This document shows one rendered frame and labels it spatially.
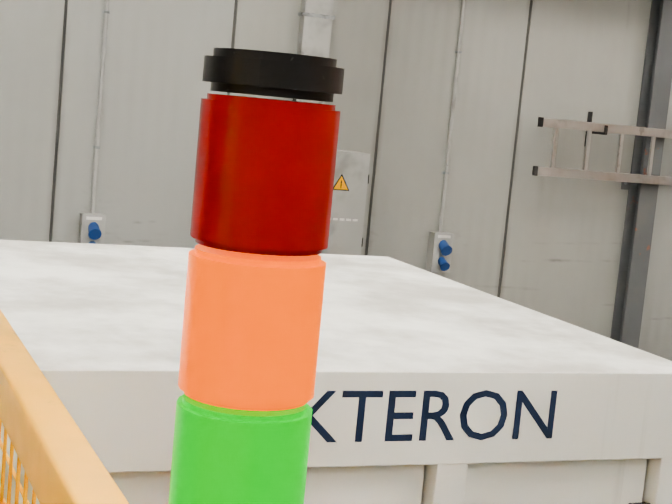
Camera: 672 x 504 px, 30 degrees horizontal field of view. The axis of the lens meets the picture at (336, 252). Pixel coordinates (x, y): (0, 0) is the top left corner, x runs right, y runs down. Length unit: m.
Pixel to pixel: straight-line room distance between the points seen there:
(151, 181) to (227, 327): 7.87
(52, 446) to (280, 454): 0.36
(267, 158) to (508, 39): 8.80
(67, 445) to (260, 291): 0.38
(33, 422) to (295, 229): 0.44
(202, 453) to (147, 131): 7.84
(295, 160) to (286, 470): 0.11
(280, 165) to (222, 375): 0.08
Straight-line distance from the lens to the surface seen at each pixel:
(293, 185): 0.43
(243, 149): 0.43
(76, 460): 0.77
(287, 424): 0.45
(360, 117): 8.72
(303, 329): 0.44
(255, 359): 0.44
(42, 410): 0.88
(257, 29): 8.46
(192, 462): 0.45
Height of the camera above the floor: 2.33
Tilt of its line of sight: 7 degrees down
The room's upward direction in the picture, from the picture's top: 5 degrees clockwise
